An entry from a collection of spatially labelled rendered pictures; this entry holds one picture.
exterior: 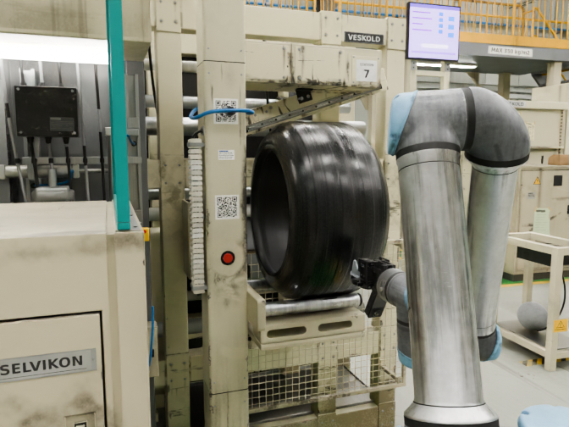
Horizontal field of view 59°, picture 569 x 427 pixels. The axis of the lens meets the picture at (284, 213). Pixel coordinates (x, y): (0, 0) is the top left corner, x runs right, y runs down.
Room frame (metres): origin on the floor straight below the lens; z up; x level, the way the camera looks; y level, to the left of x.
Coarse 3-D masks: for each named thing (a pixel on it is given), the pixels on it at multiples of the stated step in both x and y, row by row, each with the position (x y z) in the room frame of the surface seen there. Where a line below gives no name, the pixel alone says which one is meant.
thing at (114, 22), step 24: (120, 0) 0.75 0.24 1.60; (120, 24) 0.75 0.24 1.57; (120, 48) 0.75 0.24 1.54; (120, 72) 0.75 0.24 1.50; (120, 96) 0.75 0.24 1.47; (120, 120) 0.75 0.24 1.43; (120, 144) 0.75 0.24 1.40; (120, 168) 0.75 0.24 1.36; (120, 192) 0.75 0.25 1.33; (120, 216) 0.75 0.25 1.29
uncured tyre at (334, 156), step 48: (288, 144) 1.53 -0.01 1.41; (336, 144) 1.52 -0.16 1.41; (288, 192) 1.47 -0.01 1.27; (336, 192) 1.43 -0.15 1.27; (384, 192) 1.50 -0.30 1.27; (288, 240) 1.47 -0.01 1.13; (336, 240) 1.42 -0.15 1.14; (384, 240) 1.50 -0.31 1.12; (288, 288) 1.53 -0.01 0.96; (336, 288) 1.53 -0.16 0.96
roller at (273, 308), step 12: (288, 300) 1.53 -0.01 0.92; (300, 300) 1.54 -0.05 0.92; (312, 300) 1.55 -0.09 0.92; (324, 300) 1.56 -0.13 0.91; (336, 300) 1.57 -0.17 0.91; (348, 300) 1.58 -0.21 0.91; (360, 300) 1.60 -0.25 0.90; (276, 312) 1.50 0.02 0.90; (288, 312) 1.51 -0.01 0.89; (300, 312) 1.53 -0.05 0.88
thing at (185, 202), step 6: (186, 204) 1.89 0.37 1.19; (186, 210) 1.90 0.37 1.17; (186, 216) 1.90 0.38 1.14; (186, 222) 1.90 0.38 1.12; (186, 228) 1.91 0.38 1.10; (186, 234) 1.91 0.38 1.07; (186, 240) 1.92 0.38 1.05; (186, 246) 1.92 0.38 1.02; (186, 252) 1.92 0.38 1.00; (186, 258) 1.93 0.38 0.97; (186, 264) 1.93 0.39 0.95; (186, 270) 1.93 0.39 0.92
